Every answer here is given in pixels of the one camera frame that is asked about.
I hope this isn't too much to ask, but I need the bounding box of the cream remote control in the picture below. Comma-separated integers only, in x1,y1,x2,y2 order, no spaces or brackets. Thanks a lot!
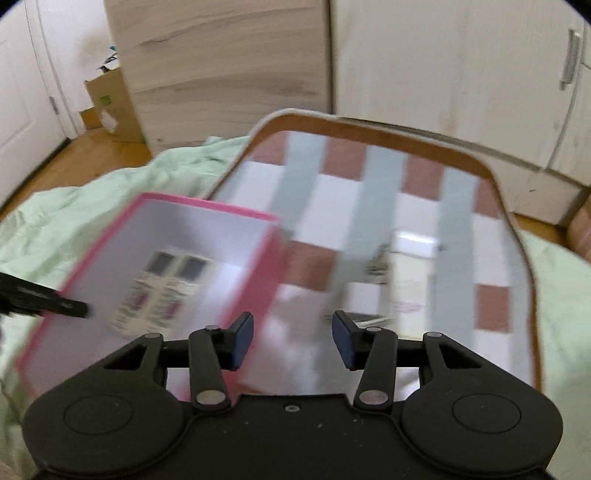
142,254,216,335
109,250,177,336

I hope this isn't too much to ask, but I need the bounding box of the pink cardboard box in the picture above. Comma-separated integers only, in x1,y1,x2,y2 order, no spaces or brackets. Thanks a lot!
17,193,283,397

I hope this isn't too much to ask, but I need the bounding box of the light green quilted blanket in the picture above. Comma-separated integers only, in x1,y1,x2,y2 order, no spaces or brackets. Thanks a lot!
1,131,590,479

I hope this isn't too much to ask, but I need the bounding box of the checkered mat with brown border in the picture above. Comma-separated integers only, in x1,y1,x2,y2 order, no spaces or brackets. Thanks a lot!
211,109,542,387

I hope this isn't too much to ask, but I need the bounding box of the white door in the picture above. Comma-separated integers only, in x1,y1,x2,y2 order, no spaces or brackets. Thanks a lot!
1,1,79,203

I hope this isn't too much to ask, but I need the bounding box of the brown cardboard box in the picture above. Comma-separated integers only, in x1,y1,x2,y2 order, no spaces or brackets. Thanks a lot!
84,67,144,143

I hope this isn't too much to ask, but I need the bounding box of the wood grain cabinet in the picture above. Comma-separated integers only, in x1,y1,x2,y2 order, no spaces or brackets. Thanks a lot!
104,1,332,154

